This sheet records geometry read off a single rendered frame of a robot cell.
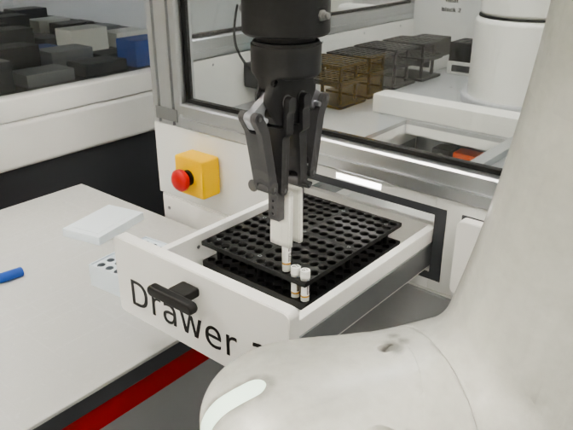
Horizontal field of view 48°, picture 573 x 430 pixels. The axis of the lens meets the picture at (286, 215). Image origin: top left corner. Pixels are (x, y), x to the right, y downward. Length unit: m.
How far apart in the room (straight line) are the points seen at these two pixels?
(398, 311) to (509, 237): 0.64
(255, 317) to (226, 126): 0.51
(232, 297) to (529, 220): 0.40
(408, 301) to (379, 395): 0.61
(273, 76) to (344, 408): 0.38
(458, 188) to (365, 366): 0.51
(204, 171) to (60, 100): 0.51
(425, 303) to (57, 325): 0.54
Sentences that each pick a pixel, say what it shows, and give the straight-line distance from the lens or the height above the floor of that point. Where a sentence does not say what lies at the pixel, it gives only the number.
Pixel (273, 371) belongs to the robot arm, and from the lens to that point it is 0.41.
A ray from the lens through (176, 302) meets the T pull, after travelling 0.72.
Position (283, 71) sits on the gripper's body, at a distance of 0.66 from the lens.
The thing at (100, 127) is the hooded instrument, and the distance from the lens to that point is 1.61.
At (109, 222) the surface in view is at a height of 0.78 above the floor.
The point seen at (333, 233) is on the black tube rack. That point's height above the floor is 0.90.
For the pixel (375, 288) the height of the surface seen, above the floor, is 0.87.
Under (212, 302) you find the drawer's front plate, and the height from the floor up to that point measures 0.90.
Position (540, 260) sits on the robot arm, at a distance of 0.38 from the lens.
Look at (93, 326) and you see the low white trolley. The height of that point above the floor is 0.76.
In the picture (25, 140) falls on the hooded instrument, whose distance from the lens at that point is 1.51.
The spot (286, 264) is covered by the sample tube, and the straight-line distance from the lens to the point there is 0.78.
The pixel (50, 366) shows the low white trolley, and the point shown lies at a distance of 0.91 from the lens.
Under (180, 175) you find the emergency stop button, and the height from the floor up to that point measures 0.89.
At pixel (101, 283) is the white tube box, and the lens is 1.06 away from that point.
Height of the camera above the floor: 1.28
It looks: 24 degrees down
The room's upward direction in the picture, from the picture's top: straight up
